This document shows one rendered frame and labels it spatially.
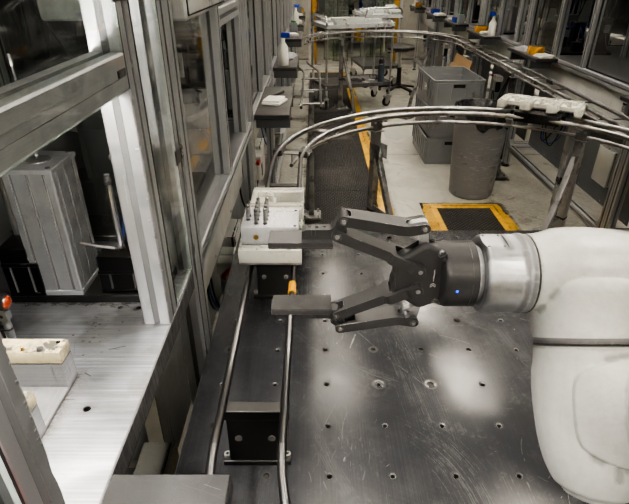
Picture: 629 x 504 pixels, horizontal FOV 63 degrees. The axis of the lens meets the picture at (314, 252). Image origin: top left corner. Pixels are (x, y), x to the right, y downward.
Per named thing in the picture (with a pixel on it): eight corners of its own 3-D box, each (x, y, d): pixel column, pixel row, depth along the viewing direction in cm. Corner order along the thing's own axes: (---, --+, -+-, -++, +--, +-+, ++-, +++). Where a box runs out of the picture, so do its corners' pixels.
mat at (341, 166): (415, 279, 266) (416, 277, 265) (302, 279, 266) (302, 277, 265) (348, 72, 775) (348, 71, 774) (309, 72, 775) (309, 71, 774)
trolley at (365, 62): (403, 87, 681) (409, 6, 633) (360, 88, 674) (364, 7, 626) (386, 75, 753) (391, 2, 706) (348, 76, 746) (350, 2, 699)
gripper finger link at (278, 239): (333, 249, 55) (333, 243, 54) (267, 249, 55) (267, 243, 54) (332, 236, 57) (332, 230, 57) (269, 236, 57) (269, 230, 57)
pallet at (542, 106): (494, 119, 242) (498, 97, 237) (501, 112, 252) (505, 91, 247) (577, 130, 225) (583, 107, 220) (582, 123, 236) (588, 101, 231)
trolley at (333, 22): (323, 111, 567) (324, 16, 520) (308, 100, 614) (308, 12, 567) (395, 105, 591) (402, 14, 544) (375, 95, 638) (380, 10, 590)
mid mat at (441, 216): (561, 283, 262) (561, 281, 262) (454, 283, 262) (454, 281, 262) (499, 203, 349) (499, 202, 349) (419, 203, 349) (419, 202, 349)
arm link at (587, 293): (541, 218, 53) (549, 345, 52) (689, 218, 53) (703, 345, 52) (503, 235, 64) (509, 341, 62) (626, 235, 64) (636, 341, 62)
